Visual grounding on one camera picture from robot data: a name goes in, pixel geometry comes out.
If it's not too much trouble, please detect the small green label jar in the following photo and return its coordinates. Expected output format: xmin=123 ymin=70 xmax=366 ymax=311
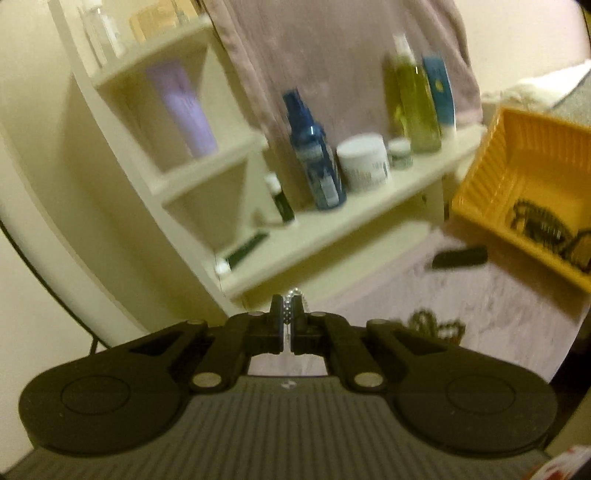
xmin=387 ymin=137 xmax=413 ymax=170

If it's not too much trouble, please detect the grey woven pillow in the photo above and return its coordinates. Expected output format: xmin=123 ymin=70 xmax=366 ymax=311
xmin=550 ymin=76 xmax=591 ymax=127

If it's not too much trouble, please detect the lilac hanging towel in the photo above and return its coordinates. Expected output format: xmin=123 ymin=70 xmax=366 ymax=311
xmin=204 ymin=1 xmax=483 ymax=205

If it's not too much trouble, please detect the white black lip balm stick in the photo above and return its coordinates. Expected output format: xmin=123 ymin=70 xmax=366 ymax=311
xmin=264 ymin=172 xmax=297 ymax=225

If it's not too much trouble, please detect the brown wooden bead necklace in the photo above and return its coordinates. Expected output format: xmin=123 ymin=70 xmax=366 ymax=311
xmin=510 ymin=198 xmax=591 ymax=264

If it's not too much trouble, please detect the dark green tube white cap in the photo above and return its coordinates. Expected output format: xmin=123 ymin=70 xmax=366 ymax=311
xmin=214 ymin=231 xmax=270 ymax=277

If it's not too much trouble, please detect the white cream jar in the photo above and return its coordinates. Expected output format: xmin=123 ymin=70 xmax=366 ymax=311
xmin=337 ymin=133 xmax=390 ymax=193

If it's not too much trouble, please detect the green olive spray bottle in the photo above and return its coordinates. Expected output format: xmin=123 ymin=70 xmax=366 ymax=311
xmin=382 ymin=33 xmax=442 ymax=153

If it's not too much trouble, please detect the lilac tube on shelf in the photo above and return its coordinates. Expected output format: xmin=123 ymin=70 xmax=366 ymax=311
xmin=145 ymin=60 xmax=218 ymax=158

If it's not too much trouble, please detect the white pillow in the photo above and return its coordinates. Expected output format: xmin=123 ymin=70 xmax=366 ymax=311
xmin=481 ymin=60 xmax=590 ymax=112

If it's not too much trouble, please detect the cream wooden shelf unit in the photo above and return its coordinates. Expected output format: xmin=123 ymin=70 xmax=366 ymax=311
xmin=49 ymin=1 xmax=484 ymax=313

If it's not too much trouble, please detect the dark green bead necklace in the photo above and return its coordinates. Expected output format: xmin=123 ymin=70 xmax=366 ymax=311
xmin=406 ymin=309 xmax=468 ymax=345

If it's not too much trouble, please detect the orange plastic tray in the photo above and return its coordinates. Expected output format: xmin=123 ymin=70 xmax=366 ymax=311
xmin=451 ymin=107 xmax=590 ymax=292

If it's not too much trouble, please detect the small cardboard box on shelf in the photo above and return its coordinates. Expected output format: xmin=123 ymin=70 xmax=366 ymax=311
xmin=128 ymin=1 xmax=180 ymax=43

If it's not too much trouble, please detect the blue white tube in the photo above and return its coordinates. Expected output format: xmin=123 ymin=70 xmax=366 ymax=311
xmin=423 ymin=56 xmax=457 ymax=137

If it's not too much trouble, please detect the black rectangular case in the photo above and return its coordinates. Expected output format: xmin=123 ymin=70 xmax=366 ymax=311
xmin=431 ymin=246 xmax=489 ymax=270

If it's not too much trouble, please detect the blue spray bottle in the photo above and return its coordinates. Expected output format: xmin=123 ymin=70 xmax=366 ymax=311
xmin=283 ymin=89 xmax=346 ymax=211

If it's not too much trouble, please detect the white pearl necklace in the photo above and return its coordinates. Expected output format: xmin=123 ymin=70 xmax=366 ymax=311
xmin=283 ymin=286 xmax=306 ymax=354

